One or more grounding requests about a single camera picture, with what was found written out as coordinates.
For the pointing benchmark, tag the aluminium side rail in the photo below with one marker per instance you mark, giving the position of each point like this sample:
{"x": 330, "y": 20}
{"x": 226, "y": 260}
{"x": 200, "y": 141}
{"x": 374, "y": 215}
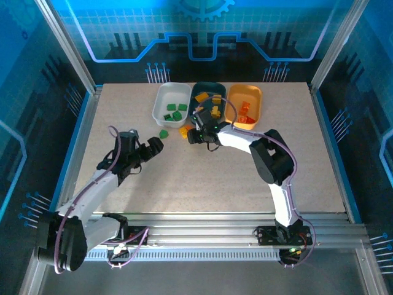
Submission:
{"x": 86, "y": 123}
{"x": 333, "y": 153}

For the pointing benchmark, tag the aluminium frame post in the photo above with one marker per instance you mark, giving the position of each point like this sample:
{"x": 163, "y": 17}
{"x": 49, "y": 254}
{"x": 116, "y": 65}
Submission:
{"x": 337, "y": 46}
{"x": 66, "y": 46}

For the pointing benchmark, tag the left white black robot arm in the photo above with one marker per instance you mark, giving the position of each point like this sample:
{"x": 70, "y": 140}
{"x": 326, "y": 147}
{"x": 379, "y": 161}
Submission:
{"x": 92, "y": 190}

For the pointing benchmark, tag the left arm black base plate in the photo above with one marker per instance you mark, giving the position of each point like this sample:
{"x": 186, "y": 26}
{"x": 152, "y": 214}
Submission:
{"x": 138, "y": 236}

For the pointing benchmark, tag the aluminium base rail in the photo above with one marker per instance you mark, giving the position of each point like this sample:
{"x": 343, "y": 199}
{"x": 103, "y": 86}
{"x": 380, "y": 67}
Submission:
{"x": 199, "y": 230}

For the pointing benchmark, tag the white plastic container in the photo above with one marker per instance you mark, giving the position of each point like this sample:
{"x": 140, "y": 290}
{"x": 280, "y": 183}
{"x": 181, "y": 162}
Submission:
{"x": 175, "y": 92}

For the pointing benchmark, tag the teal plastic container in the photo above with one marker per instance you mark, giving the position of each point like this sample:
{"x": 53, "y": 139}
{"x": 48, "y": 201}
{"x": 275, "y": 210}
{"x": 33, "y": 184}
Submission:
{"x": 208, "y": 87}

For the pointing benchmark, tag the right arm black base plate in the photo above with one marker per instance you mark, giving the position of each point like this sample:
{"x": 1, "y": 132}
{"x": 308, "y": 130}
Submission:
{"x": 265, "y": 236}

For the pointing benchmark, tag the yellow plastic container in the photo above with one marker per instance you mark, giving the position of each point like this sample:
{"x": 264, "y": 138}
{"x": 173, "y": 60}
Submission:
{"x": 245, "y": 92}

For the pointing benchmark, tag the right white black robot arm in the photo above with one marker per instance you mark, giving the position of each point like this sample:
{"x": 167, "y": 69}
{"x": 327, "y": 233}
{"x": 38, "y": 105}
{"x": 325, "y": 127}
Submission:
{"x": 236, "y": 139}

